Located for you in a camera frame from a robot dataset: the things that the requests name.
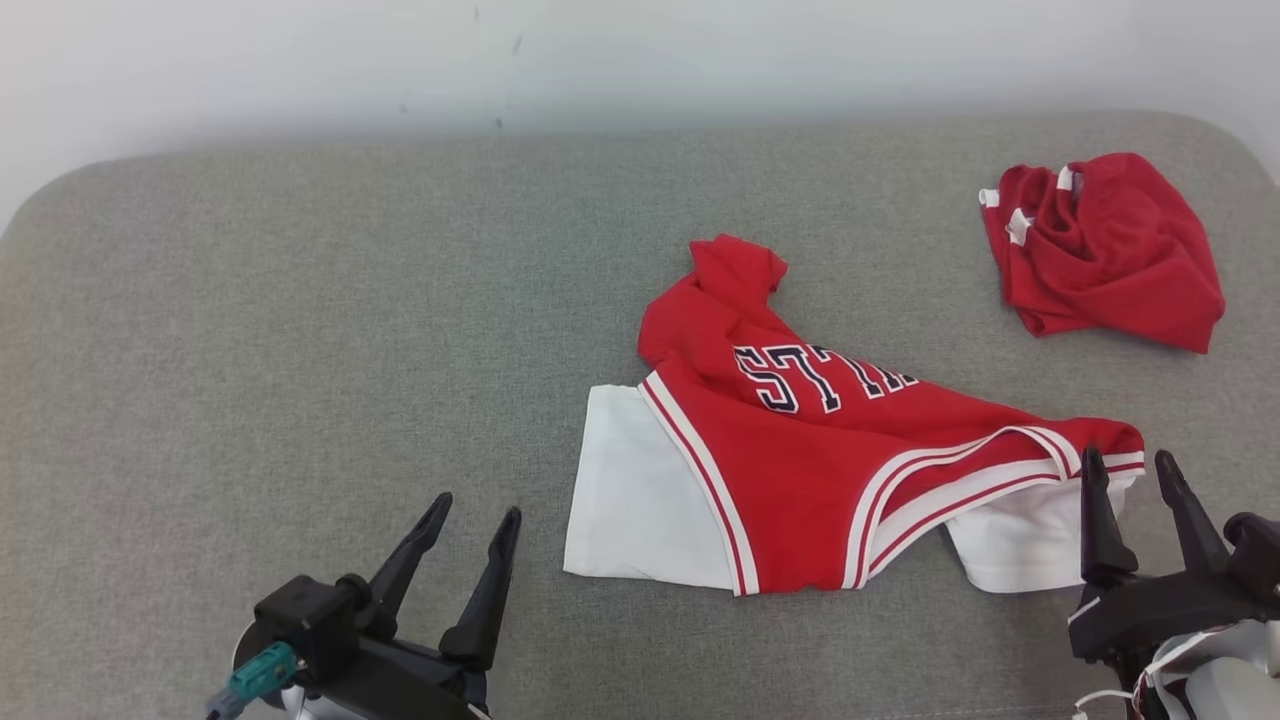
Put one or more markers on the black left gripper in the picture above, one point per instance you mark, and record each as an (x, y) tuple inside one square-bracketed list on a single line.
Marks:
[(410, 685)]

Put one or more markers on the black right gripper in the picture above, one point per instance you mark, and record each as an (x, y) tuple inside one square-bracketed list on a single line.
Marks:
[(1160, 610)]

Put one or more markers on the red shorts with white stripe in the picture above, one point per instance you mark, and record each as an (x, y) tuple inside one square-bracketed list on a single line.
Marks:
[(1120, 260)]

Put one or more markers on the red jersey with white sleeves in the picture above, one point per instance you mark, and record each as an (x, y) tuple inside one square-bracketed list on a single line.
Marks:
[(800, 480)]

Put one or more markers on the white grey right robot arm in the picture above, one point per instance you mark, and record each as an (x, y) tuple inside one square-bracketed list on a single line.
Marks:
[(1230, 690)]

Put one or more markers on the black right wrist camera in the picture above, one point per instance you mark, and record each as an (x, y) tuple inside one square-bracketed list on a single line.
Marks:
[(1255, 545)]

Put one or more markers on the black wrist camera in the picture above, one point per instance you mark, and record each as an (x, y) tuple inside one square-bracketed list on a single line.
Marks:
[(310, 615), (1255, 545)]

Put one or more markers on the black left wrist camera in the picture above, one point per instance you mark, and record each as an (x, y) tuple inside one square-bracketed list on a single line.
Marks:
[(310, 615)]

